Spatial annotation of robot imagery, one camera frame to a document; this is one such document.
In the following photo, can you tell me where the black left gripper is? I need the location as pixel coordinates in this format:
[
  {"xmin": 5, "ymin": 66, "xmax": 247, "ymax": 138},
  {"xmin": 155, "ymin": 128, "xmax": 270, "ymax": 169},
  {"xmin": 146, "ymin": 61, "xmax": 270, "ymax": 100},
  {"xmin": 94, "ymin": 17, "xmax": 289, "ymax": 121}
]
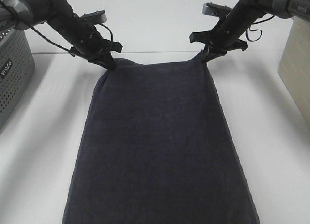
[{"xmin": 62, "ymin": 12, "xmax": 123, "ymax": 71}]

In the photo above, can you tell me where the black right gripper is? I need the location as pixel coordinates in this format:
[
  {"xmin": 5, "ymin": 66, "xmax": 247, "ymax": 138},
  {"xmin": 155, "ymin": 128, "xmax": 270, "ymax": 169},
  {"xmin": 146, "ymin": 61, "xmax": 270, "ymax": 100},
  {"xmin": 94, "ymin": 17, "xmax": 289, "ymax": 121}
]
[{"xmin": 189, "ymin": 9, "xmax": 248, "ymax": 63}]

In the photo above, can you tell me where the dark navy towel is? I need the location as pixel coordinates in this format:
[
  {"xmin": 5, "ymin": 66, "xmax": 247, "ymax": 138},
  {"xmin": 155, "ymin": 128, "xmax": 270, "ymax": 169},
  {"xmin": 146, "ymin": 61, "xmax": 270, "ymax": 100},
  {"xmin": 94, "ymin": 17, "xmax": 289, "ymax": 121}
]
[{"xmin": 62, "ymin": 58, "xmax": 260, "ymax": 224}]

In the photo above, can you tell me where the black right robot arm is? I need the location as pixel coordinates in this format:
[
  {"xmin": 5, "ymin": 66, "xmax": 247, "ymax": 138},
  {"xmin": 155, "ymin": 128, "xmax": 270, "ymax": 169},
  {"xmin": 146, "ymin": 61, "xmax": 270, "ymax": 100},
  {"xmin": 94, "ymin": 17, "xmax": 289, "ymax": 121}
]
[{"xmin": 189, "ymin": 0, "xmax": 310, "ymax": 63}]

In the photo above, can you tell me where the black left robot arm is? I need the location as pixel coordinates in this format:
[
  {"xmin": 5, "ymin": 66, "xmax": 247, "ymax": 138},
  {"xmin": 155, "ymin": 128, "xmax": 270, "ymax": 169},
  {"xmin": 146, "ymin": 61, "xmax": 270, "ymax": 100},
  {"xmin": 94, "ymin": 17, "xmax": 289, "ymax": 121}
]
[{"xmin": 0, "ymin": 0, "xmax": 123, "ymax": 70}]

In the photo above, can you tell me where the grey perforated plastic basket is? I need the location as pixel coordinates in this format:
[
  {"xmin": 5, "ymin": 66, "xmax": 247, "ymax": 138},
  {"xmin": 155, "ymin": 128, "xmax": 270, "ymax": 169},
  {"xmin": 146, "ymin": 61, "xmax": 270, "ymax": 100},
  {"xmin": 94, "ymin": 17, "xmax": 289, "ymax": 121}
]
[{"xmin": 0, "ymin": 29, "xmax": 35, "ymax": 127}]

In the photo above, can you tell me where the beige fabric storage bin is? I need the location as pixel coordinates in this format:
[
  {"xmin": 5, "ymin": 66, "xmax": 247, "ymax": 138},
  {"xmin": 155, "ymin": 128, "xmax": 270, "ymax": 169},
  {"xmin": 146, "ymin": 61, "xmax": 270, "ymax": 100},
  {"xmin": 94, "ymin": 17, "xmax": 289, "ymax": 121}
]
[{"xmin": 278, "ymin": 17, "xmax": 310, "ymax": 123}]

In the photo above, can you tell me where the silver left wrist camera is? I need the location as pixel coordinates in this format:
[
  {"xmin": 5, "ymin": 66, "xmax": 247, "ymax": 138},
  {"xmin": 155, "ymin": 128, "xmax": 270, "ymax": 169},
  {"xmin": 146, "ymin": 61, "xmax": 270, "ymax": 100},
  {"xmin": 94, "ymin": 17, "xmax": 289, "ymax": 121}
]
[{"xmin": 81, "ymin": 10, "xmax": 107, "ymax": 25}]

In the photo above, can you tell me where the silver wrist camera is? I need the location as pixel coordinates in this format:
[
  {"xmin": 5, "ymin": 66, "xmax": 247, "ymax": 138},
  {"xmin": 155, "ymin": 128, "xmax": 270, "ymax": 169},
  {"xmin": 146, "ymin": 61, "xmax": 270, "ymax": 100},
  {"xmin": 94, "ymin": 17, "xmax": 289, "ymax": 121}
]
[
  {"xmin": 81, "ymin": 10, "xmax": 107, "ymax": 25},
  {"xmin": 202, "ymin": 2, "xmax": 232, "ymax": 18}
]

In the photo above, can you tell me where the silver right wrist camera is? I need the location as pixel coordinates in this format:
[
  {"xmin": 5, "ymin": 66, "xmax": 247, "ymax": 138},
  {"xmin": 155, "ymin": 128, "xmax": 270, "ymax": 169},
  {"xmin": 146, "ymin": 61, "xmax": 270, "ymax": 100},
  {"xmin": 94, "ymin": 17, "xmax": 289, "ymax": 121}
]
[{"xmin": 202, "ymin": 2, "xmax": 232, "ymax": 18}]

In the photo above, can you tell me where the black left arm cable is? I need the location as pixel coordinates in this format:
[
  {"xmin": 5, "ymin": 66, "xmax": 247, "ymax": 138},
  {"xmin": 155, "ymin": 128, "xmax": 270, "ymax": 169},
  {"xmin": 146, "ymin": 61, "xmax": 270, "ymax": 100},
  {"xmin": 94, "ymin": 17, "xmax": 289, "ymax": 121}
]
[{"xmin": 31, "ymin": 23, "xmax": 114, "ymax": 58}]

